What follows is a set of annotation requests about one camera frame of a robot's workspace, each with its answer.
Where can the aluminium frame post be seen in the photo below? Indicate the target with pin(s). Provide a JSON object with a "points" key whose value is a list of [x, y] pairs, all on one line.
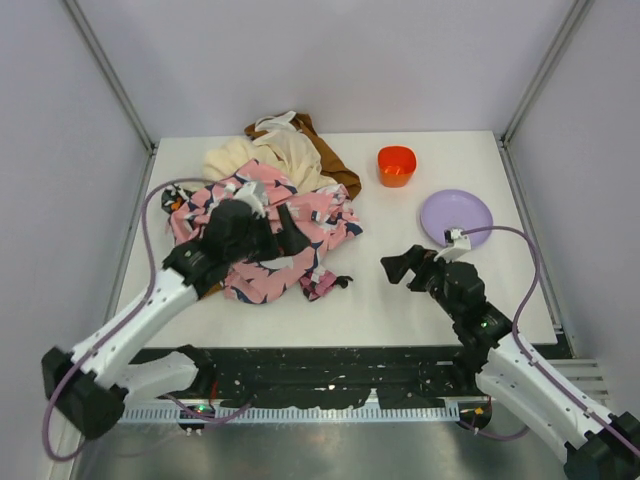
{"points": [[107, 70], [570, 25]]}

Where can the left aluminium frame post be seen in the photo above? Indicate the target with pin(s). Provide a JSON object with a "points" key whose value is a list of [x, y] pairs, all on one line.
{"points": [[107, 70]]}

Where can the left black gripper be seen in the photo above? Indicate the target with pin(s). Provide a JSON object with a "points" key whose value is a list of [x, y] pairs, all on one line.
{"points": [[273, 238]]}

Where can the pink camouflage cloth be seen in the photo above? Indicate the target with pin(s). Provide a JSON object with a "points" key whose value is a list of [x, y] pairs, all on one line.
{"points": [[319, 283]]}

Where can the dark patterned cloth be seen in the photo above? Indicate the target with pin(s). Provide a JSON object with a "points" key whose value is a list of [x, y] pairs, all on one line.
{"points": [[173, 197]]}

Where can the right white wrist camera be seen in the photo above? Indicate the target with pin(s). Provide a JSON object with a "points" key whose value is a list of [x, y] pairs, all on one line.
{"points": [[457, 244]]}

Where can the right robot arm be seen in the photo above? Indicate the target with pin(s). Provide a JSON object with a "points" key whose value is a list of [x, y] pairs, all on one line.
{"points": [[590, 441]]}

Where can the cream cloth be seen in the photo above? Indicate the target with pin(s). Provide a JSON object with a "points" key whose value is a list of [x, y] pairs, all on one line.
{"points": [[223, 161]]}

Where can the white slotted cable duct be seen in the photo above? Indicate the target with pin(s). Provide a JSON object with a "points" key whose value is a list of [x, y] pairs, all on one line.
{"points": [[370, 412]]}

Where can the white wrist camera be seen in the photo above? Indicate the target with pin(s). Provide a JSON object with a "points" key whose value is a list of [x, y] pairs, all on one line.
{"points": [[253, 193], [457, 244]]}

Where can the purple plastic plate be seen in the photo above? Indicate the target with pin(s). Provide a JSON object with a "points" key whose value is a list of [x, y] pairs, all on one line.
{"points": [[453, 209]]}

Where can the brown cloth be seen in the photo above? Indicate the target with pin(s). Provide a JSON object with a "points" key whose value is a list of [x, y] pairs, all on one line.
{"points": [[330, 155]]}

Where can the right aluminium frame post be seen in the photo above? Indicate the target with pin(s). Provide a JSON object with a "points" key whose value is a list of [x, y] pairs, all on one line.
{"points": [[570, 25]]}

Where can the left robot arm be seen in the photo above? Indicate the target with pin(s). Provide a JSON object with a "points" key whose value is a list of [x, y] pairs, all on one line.
{"points": [[91, 385]]}

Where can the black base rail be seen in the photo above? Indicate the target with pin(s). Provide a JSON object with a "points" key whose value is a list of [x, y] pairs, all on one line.
{"points": [[332, 377]]}

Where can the orange plastic cup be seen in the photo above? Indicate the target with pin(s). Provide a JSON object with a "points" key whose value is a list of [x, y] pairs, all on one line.
{"points": [[396, 165]]}

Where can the aluminium front frame rail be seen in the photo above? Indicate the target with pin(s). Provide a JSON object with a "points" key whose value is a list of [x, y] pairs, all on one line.
{"points": [[585, 374]]}

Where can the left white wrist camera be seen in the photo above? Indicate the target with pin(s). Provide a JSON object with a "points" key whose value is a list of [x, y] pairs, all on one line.
{"points": [[253, 193]]}

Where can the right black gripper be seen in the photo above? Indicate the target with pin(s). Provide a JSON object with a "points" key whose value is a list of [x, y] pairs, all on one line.
{"points": [[417, 270]]}

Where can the pink shark print cloth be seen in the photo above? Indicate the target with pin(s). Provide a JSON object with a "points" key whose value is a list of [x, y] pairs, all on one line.
{"points": [[325, 216]]}

